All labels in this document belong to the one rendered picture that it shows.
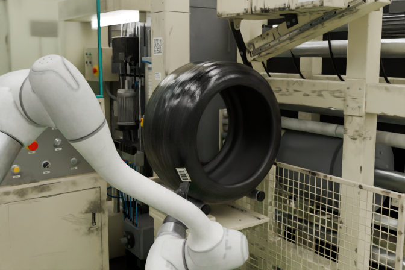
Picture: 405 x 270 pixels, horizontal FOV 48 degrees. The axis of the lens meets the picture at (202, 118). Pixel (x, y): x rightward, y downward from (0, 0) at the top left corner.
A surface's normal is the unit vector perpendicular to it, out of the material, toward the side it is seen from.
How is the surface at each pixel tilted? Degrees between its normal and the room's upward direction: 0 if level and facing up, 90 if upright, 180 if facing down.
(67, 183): 90
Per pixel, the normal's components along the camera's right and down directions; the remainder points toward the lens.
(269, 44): -0.81, 0.08
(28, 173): 0.58, 0.11
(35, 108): -0.41, 0.47
